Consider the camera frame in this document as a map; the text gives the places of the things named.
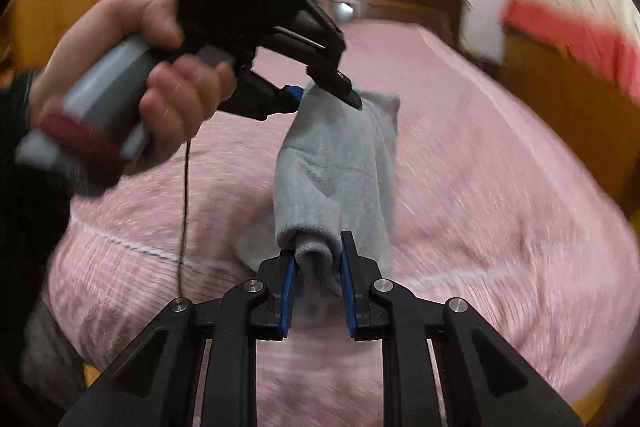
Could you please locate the wooden cabinet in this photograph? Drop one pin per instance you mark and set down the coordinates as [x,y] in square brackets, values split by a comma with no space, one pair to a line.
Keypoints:
[565,107]

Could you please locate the grey fluffy cloth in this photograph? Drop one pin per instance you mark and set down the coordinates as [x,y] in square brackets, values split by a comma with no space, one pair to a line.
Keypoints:
[50,357]

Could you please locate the person's left hand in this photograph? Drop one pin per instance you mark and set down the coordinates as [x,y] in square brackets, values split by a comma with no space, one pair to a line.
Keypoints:
[110,22]

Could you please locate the light grey pants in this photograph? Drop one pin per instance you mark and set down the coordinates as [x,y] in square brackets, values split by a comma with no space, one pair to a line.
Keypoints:
[330,167]

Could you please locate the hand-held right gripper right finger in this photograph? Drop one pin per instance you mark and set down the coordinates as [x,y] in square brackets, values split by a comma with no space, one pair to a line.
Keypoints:
[348,292]

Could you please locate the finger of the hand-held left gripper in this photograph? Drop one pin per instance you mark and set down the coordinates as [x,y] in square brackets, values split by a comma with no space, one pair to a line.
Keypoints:
[337,82]
[265,99]

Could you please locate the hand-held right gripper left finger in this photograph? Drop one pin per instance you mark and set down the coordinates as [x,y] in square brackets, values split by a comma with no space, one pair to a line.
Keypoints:
[287,292]

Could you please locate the red and white floral curtain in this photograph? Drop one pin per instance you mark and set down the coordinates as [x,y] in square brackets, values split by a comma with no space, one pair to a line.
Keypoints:
[575,37]

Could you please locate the pink floral bedspread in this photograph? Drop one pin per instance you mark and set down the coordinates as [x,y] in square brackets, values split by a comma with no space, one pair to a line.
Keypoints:
[475,182]

